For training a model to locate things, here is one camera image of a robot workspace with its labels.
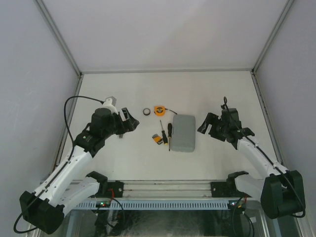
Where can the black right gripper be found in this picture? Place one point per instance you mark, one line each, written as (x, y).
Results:
(211, 119)

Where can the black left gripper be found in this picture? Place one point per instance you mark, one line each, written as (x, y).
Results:
(129, 125)

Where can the grey plastic tool case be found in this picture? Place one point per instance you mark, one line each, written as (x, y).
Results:
(183, 134)

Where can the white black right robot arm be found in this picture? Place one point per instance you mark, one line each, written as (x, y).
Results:
(279, 190)

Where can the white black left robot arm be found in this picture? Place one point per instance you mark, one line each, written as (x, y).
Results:
(46, 207)

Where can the black electrical tape roll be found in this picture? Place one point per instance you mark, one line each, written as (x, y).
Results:
(146, 111)

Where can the orange tape measure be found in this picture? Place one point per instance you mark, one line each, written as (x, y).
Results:
(161, 110)

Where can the hex key set orange holder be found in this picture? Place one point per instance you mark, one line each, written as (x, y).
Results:
(157, 139)

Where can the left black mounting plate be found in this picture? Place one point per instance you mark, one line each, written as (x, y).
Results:
(112, 189)

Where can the black mounting plate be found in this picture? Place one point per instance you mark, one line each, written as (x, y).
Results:
(112, 189)
(223, 189)

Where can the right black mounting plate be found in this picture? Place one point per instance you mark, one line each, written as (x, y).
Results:
(223, 189)

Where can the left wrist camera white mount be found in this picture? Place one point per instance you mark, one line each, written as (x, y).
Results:
(110, 104)

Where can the flathead screwdriver black yellow handle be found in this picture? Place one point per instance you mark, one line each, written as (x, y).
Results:
(169, 127)

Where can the phillips screwdriver black yellow handle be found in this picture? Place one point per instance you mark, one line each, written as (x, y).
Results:
(164, 136)

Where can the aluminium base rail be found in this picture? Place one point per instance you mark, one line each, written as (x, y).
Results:
(163, 188)

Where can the blue slotted cable duct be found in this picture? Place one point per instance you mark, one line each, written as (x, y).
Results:
(154, 205)

